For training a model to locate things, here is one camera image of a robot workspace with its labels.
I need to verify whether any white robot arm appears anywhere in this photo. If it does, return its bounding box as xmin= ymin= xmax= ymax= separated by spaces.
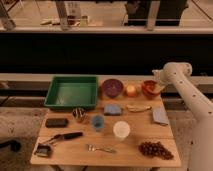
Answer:
xmin=153 ymin=62 xmax=213 ymax=171

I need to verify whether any red bowl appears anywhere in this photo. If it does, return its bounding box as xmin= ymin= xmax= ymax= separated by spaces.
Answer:
xmin=141 ymin=80 xmax=161 ymax=99

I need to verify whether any purple bowl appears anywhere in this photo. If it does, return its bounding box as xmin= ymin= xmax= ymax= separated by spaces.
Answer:
xmin=101 ymin=79 xmax=124 ymax=98

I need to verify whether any grey folded cloth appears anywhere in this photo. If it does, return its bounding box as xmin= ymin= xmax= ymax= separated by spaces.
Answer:
xmin=153 ymin=107 xmax=169 ymax=125

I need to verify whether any yellow banana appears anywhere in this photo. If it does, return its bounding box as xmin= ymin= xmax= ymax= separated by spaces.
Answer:
xmin=127 ymin=105 xmax=151 ymax=112

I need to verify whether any blue sponge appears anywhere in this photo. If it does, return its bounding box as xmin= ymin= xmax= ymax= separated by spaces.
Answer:
xmin=104 ymin=104 xmax=122 ymax=116

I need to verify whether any white plastic cup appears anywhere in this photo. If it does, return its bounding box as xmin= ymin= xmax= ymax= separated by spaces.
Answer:
xmin=113 ymin=121 xmax=130 ymax=141

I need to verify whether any bunch of dark grapes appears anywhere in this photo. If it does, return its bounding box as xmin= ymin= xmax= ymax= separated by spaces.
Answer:
xmin=138 ymin=142 xmax=174 ymax=160

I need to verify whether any blue plastic cup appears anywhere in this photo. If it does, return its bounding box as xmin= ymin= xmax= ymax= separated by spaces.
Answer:
xmin=91 ymin=115 xmax=104 ymax=131

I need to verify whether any green plastic tray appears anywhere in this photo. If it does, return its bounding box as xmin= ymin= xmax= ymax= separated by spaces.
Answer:
xmin=44 ymin=76 xmax=98 ymax=110

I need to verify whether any silver fork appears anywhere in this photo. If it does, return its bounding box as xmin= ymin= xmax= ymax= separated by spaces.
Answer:
xmin=86 ymin=144 xmax=116 ymax=154

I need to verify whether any black rectangular case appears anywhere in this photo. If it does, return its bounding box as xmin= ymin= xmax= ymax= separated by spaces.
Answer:
xmin=45 ymin=118 xmax=68 ymax=128

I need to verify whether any small black metal clip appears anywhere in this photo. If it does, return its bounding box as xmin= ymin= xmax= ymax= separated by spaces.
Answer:
xmin=34 ymin=144 xmax=51 ymax=157

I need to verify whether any black handled knife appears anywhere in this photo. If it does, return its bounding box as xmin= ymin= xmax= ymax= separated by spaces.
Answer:
xmin=42 ymin=132 xmax=83 ymax=144

